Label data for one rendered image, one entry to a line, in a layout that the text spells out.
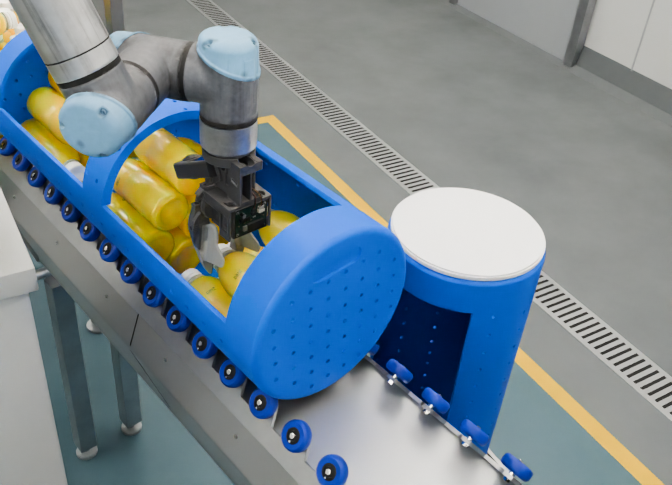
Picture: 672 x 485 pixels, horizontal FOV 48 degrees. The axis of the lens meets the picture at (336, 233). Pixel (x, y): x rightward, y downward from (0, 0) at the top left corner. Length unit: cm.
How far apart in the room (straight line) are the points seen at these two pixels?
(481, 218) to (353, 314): 42
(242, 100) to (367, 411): 50
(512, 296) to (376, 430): 35
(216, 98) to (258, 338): 30
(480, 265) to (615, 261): 203
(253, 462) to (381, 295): 31
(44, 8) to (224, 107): 24
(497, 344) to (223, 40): 75
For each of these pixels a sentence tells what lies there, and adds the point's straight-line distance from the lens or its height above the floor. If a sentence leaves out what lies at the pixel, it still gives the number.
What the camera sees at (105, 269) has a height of 92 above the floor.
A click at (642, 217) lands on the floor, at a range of 366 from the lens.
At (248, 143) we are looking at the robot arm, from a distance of 99.
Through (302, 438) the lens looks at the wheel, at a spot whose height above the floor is 97.
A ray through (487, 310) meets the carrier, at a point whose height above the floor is 97.
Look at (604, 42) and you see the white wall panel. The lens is 493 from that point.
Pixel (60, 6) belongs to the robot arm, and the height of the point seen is 152.
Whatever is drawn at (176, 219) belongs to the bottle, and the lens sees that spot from 127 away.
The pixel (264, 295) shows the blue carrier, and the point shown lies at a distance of 96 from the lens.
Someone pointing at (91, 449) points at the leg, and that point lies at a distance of 233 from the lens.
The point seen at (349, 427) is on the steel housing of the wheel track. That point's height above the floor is 93.
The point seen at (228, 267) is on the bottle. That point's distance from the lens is 109.
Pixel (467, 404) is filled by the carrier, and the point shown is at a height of 73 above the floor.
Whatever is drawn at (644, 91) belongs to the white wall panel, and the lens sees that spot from 476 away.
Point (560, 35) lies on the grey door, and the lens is 510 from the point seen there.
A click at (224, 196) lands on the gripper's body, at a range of 104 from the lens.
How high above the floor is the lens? 180
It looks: 35 degrees down
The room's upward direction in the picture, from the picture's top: 5 degrees clockwise
